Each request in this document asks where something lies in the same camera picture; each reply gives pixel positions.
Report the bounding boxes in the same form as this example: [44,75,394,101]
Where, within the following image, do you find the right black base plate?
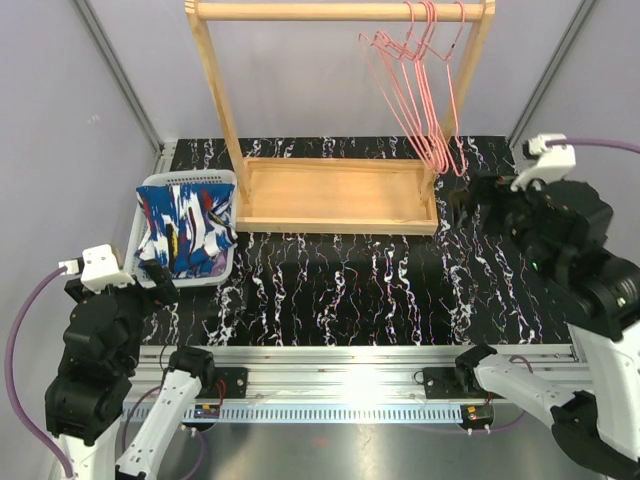
[422,367,489,400]

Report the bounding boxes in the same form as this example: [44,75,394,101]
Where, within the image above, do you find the wooden clothes rack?
[184,1,496,235]

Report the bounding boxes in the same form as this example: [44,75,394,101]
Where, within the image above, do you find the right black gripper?
[450,169,560,279]

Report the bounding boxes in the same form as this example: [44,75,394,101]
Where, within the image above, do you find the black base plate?
[196,367,248,400]
[422,367,489,400]

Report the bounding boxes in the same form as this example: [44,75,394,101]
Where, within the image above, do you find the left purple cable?
[5,264,76,479]

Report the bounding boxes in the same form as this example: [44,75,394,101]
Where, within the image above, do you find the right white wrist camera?
[510,134,576,192]

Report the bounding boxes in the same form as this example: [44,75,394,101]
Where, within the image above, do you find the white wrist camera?
[58,244,135,293]
[510,134,576,192]

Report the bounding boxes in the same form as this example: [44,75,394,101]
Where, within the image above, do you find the purple trousers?
[199,250,229,278]

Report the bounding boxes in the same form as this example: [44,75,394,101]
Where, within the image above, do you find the blue patterned trousers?
[136,184,237,277]

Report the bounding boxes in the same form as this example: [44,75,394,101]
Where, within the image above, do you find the pink wire hanger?
[358,0,441,169]
[429,1,468,177]
[395,1,449,174]
[372,0,446,171]

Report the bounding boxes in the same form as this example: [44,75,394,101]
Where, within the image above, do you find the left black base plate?
[196,367,248,400]

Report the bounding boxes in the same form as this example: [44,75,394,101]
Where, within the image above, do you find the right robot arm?
[450,171,639,479]

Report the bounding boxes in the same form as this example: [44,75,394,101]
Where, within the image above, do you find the aluminium rail frame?
[126,344,591,406]

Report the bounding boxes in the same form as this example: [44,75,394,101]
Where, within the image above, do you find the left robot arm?
[45,260,217,479]

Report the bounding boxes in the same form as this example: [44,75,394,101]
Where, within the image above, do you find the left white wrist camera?
[58,244,135,293]

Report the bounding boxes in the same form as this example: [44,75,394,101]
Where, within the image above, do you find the white slotted cable duct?
[182,403,489,424]

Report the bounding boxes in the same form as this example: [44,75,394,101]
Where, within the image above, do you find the white plastic basket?
[124,169,237,289]

